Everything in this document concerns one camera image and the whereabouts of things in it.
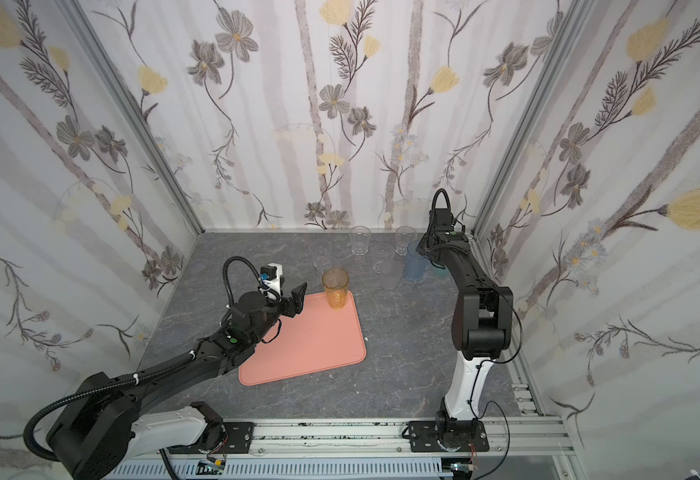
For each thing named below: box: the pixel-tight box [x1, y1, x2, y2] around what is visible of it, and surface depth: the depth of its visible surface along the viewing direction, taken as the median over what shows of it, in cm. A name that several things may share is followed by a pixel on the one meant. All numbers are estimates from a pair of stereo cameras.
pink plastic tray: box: [238, 292, 367, 386], surface depth 90 cm
